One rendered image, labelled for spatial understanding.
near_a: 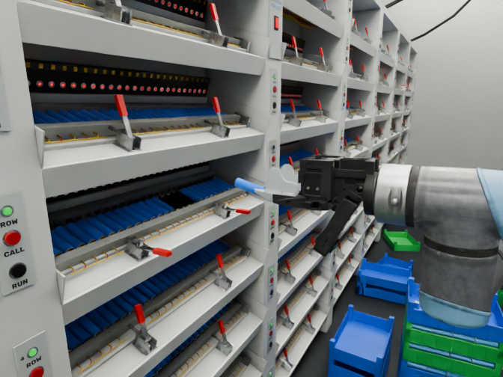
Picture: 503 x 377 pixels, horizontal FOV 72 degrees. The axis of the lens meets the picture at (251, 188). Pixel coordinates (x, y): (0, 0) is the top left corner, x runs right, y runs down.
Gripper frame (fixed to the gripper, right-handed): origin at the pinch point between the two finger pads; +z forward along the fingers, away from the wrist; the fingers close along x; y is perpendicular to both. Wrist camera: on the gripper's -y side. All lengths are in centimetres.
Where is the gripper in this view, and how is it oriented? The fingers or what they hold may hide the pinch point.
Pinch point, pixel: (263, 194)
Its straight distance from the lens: 63.7
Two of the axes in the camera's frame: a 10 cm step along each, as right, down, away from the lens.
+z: -8.5, -0.9, 5.2
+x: -5.2, 1.9, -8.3
